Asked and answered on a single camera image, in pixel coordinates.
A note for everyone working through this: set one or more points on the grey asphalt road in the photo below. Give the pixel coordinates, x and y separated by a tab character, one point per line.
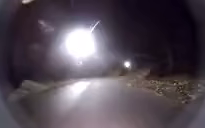
100	106

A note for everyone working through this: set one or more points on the pale dirt verge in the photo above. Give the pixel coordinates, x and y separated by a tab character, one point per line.
30	87

